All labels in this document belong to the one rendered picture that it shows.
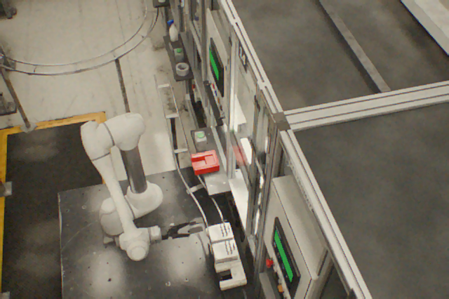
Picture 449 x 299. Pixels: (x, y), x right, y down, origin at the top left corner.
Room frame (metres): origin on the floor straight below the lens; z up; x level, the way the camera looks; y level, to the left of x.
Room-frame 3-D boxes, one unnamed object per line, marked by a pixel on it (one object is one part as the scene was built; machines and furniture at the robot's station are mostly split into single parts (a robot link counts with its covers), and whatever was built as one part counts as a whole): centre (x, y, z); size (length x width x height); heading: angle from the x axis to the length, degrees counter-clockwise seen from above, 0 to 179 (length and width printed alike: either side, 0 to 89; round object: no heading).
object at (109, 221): (1.49, 0.65, 0.85); 0.18 x 0.16 x 0.22; 123
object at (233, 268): (1.22, -0.01, 0.84); 0.36 x 0.14 x 0.10; 15
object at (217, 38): (1.96, -0.06, 1.60); 0.42 x 0.29 x 0.46; 15
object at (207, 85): (1.92, 0.07, 1.37); 0.36 x 0.04 x 0.04; 15
